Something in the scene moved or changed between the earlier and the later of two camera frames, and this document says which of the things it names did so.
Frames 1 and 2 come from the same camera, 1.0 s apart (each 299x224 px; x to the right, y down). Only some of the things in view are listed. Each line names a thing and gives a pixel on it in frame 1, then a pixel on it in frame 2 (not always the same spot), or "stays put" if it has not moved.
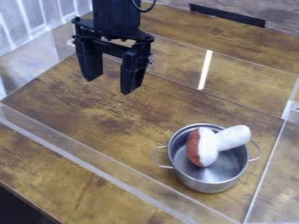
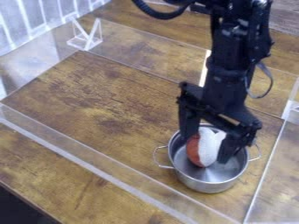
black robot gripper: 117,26 to 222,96
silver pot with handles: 220,175 stays put
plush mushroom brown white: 205,143 stays put
